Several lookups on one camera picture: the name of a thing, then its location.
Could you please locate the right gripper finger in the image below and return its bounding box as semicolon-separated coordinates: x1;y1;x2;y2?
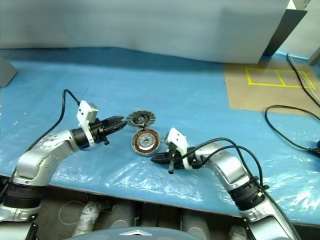
150;151;169;161
151;157;171;166

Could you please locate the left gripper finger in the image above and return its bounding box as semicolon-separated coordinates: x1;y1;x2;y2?
107;121;126;135
106;115;125;126

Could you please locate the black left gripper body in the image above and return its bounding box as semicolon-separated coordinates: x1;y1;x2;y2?
89;118;111;147

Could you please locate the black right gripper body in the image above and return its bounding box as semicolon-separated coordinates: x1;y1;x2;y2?
164;142;185;176

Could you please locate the silver finned motor rotor cap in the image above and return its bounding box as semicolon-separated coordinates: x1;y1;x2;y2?
125;110;157;130

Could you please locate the grey rounded cylinder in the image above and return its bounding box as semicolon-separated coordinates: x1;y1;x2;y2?
99;199;137;231
179;209;212;240

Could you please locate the blue plastic table sheet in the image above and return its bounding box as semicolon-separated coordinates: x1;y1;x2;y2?
0;46;320;224

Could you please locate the white wrapped tube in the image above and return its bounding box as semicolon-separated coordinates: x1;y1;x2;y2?
74;200;101;237
227;224;249;240

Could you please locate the blue-grey robot torso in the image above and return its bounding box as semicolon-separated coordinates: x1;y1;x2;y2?
71;225;201;240

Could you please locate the brown cardboard sheet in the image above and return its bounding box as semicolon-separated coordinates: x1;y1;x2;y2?
223;60;320;117

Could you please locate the white backdrop board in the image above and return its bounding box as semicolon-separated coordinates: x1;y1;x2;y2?
0;0;292;65

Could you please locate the grey metal box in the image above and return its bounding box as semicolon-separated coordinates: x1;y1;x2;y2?
0;56;19;89

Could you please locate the yellow tape rectangle marking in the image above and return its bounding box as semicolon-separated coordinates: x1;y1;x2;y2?
244;66;317;90

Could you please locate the black flat panel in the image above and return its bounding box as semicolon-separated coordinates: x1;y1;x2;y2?
262;8;309;57

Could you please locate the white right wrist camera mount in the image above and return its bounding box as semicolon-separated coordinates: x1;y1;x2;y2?
165;127;201;171

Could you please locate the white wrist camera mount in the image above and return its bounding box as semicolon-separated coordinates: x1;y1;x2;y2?
75;100;99;148
165;127;201;171

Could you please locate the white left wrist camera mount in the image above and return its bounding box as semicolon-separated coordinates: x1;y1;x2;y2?
75;100;99;148

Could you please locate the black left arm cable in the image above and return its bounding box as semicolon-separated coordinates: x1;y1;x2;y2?
0;88;84;201

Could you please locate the looped black power cable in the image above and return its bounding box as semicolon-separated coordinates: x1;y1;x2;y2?
264;104;320;152

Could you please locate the black cable plug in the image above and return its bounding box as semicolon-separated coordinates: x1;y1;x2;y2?
309;140;320;158

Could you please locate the straight black cable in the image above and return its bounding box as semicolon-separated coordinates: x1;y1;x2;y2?
287;53;320;108

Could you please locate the thin grey cable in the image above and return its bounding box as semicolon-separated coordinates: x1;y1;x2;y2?
286;52;320;100

